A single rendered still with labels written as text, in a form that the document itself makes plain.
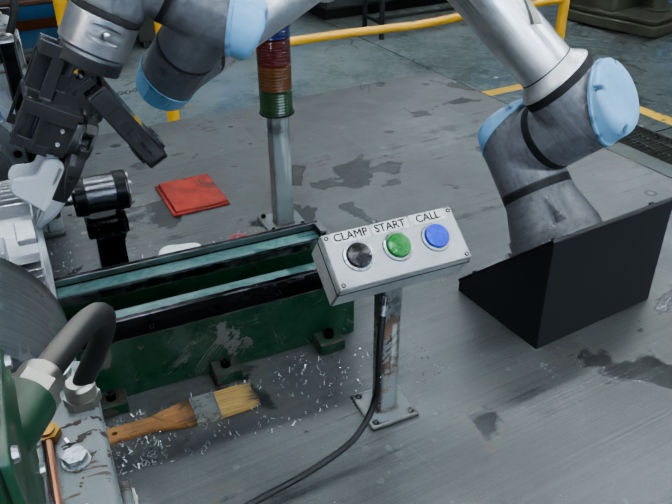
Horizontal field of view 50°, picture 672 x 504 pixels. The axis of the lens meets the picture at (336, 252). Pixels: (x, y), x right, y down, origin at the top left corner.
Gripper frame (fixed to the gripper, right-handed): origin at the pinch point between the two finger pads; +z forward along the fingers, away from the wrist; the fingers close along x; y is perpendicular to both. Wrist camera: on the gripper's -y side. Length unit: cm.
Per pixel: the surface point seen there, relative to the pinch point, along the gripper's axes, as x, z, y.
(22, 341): 28.8, -1.4, 5.1
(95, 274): -12.1, 12.0, -11.7
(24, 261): 2.7, 4.9, 1.3
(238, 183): -57, 6, -48
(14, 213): -2.1, 1.4, 3.2
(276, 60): -33, -24, -33
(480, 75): -305, -44, -294
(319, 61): -381, -2, -222
